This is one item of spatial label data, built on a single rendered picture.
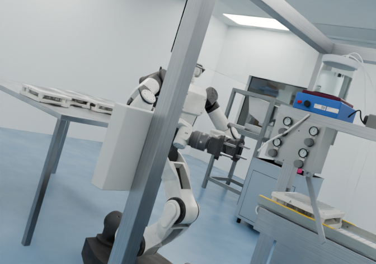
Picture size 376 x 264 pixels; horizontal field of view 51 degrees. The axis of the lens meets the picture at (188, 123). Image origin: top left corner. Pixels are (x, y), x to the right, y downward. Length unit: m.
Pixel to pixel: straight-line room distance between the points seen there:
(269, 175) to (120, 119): 3.31
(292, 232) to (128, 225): 0.72
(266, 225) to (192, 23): 0.94
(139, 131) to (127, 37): 5.71
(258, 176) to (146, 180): 3.26
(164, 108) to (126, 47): 5.71
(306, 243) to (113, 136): 0.90
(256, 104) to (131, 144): 4.37
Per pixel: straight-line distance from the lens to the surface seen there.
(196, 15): 1.23
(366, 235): 1.90
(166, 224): 2.16
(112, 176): 1.22
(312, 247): 1.69
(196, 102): 2.23
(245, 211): 4.51
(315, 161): 1.65
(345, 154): 6.96
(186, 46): 1.22
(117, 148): 1.20
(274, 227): 1.75
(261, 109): 5.46
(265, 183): 4.39
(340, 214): 1.85
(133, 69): 7.06
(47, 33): 6.15
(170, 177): 2.20
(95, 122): 2.62
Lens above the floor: 1.16
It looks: 3 degrees down
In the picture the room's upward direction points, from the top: 17 degrees clockwise
